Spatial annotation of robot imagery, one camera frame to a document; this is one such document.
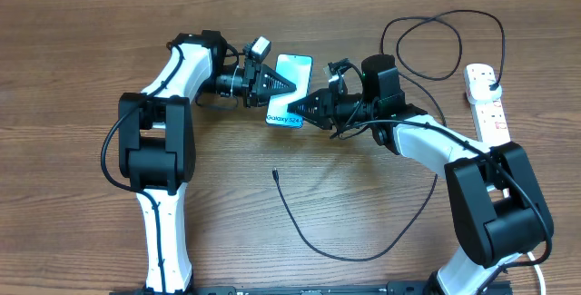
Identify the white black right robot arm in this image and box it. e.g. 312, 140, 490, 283
288, 54, 554, 294

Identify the blue Samsung Galaxy smartphone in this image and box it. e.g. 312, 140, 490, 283
264, 54, 314, 129

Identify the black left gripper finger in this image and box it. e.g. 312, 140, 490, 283
259, 64, 291, 87
258, 83, 297, 104

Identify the white power strip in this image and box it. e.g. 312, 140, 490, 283
464, 64, 511, 146

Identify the white charger plug adapter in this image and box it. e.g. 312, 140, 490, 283
466, 79, 502, 105

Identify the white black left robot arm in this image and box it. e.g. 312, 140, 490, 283
101, 30, 297, 294

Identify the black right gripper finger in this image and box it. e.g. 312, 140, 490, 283
287, 88, 330, 112
300, 112, 334, 130

